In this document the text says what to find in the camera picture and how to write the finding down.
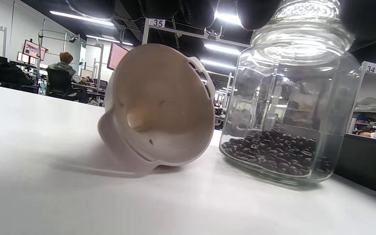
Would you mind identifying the person's left hand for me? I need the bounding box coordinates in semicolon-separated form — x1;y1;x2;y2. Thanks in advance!
67;0;283;31

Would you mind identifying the beige plastic funnel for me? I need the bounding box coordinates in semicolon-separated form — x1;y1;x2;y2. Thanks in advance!
98;43;216;173

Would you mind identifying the clear glass jar lid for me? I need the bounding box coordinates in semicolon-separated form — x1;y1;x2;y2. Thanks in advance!
251;0;354;54

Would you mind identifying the heap of stored coffee beans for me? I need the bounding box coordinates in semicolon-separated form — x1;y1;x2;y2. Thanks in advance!
222;129;319;177

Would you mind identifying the ceiling light strip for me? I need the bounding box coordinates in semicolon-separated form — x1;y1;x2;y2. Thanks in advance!
50;11;115;26
200;59;237;70

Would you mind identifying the computer monitor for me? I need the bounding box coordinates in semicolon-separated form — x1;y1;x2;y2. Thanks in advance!
23;40;47;61
107;43;129;71

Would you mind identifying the black office chair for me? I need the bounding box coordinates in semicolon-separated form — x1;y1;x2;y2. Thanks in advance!
46;69;77;98

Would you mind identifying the clear glass jar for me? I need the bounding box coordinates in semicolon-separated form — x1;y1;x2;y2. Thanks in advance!
219;46;361;187

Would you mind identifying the white storage shelf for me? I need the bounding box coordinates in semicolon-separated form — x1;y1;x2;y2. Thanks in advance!
346;70;376;134

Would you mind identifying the black desk partition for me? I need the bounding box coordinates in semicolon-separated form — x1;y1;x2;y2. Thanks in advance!
333;133;376;200

